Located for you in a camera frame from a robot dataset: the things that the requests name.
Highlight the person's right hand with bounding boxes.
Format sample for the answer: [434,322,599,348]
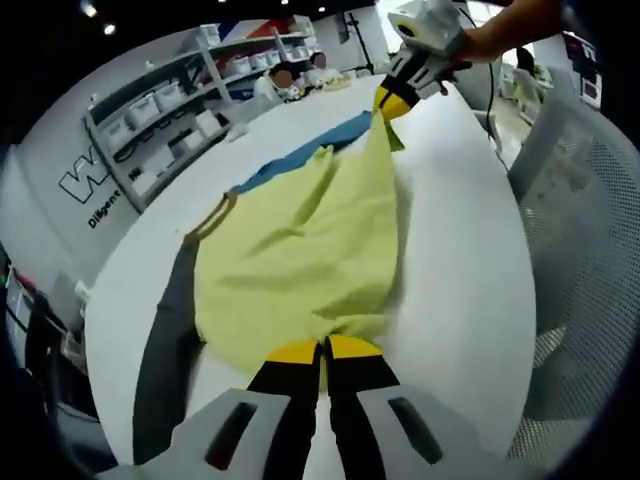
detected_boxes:
[437,26,502,96]

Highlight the white storage bins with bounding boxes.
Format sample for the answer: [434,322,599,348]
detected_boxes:
[97,22,314,189]

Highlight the grey metal shelf rack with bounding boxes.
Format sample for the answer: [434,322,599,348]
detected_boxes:
[82,14,321,215]

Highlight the black monitor on stand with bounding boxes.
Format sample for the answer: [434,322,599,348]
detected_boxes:
[338,10,376,77]

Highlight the colourful display board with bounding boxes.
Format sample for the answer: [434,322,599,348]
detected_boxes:
[563,30,604,109]

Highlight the yellow blue grey garment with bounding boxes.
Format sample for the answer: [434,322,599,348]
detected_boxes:
[132,109,414,466]

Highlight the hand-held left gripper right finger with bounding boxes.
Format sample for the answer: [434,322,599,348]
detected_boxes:
[323,334,506,480]

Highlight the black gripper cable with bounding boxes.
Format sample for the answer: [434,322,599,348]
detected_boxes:
[457,0,514,174]

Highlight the grey mesh office chair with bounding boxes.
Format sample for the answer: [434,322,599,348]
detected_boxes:
[507,67,640,461]

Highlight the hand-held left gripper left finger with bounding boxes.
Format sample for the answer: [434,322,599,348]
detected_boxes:
[169,338,324,480]

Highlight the round ceiling lights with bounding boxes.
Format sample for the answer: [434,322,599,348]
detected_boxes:
[79,0,119,37]

